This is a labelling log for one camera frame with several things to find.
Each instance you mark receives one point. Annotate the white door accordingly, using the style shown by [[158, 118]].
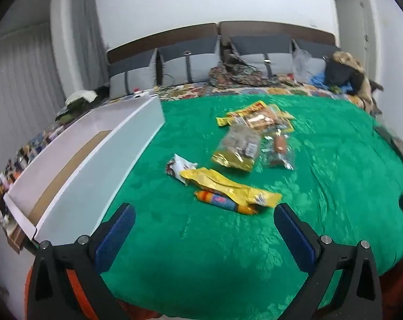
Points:
[[351, 23]]

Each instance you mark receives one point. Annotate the orange sausage stick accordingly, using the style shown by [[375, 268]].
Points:
[[221, 201]]

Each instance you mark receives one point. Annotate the black bag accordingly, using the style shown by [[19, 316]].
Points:
[[338, 71]]

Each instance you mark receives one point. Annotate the beige patterned cloth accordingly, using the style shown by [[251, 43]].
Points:
[[366, 86]]

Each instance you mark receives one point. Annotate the clear plastic bag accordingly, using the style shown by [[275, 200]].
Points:
[[301, 65]]

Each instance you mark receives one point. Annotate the clear packet with red sausage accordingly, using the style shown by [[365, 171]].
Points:
[[279, 146]]

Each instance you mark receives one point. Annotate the green floral blanket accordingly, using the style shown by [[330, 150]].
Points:
[[188, 256]]

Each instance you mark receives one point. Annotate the clear bag of green olives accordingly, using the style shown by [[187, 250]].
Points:
[[236, 150]]

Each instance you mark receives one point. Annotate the dark floral cloth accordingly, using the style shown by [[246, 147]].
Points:
[[238, 73]]

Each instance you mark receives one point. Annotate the white power strip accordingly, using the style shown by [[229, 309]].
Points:
[[142, 94]]

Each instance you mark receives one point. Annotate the long yellow snack packet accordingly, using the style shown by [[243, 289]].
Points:
[[221, 185]]

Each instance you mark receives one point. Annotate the brown headboard panel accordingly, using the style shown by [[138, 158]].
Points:
[[161, 38], [274, 28]]

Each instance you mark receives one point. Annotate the grey curtain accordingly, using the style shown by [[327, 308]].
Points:
[[18, 96]]

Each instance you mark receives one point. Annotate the small white snack packet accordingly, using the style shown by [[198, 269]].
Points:
[[178, 168]]

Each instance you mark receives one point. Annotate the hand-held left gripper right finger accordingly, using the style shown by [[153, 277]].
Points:
[[293, 236]]

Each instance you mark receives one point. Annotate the yellow-rimmed orange snack packet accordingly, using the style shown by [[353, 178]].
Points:
[[246, 113]]

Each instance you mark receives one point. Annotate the blue cloth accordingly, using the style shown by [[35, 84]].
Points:
[[318, 81]]

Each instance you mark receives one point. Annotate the white drawer box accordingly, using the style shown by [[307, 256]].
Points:
[[88, 176]]

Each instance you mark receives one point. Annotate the white and green clothes pile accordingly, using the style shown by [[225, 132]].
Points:
[[78, 101]]

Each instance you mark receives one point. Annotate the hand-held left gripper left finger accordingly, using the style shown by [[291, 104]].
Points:
[[116, 236]]

